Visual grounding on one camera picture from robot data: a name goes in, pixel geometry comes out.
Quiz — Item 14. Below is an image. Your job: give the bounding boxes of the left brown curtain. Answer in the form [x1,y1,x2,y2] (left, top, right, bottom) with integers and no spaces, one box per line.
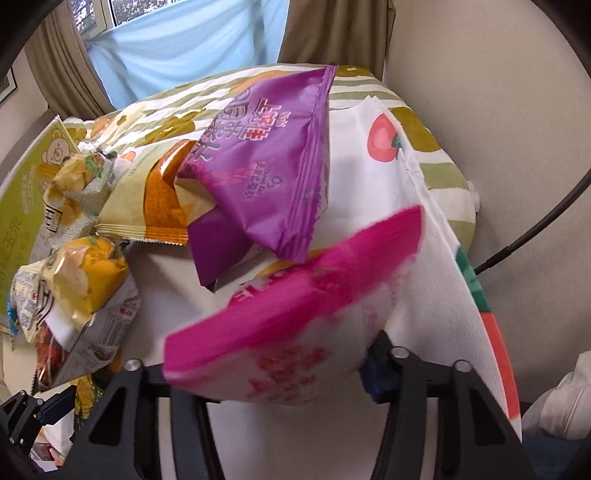
[25,1,114,120]

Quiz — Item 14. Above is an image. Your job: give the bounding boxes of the orange cream snack bag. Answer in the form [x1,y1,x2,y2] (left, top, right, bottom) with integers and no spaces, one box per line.
[94,140,215,245]

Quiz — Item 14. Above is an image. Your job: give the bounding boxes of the black cable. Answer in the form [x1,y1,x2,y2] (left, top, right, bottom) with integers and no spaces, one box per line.
[474,168,591,276]

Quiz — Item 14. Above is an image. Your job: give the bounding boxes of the purple snack bag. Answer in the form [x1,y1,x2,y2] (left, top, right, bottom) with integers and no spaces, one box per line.
[182,66,336,290]

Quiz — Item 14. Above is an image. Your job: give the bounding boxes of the light blue curtain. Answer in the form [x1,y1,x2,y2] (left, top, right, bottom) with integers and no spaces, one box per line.
[86,1,288,109]

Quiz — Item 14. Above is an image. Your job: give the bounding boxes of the brown curtain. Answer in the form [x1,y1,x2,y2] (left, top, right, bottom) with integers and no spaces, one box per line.
[279,0,396,78]
[25,1,114,120]

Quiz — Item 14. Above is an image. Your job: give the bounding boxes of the framed wall picture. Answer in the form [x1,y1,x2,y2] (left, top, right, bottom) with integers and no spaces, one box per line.
[0,68,18,103]

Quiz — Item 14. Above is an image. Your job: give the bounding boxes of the green cardboard box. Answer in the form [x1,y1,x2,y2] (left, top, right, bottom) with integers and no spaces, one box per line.
[0,116,78,331]

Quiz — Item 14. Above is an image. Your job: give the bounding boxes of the white fruit print cloth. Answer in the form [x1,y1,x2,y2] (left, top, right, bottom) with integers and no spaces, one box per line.
[124,99,521,479]

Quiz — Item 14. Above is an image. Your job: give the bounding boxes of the yellow green crumpled snack bag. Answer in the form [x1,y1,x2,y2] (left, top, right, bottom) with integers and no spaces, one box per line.
[43,152,114,250]

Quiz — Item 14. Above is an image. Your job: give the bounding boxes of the window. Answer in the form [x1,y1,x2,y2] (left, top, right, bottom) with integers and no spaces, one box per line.
[67,0,177,39]

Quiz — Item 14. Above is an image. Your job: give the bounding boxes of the yellow chip bag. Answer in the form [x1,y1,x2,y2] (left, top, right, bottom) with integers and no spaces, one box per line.
[7,235,141,393]

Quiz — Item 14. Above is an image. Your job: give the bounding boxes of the pink white snack bag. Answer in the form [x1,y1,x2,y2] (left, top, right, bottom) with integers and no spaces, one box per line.
[162,205,424,405]

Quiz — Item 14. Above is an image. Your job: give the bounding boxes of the green striped flower quilt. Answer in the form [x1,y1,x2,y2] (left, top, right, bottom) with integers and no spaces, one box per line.
[63,64,477,250]

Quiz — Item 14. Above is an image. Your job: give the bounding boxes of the right brown curtain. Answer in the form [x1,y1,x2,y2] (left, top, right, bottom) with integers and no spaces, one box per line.
[279,0,396,78]

